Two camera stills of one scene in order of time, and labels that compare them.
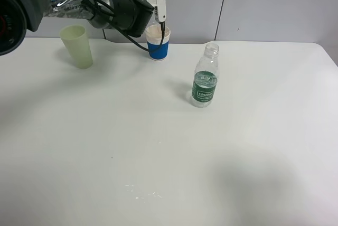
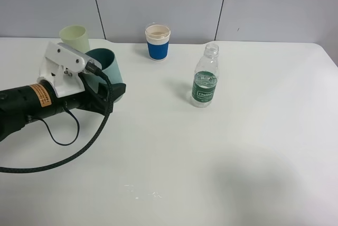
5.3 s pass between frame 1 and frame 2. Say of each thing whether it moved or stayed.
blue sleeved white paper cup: stayed
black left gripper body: moved
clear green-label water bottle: stayed
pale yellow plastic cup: stayed
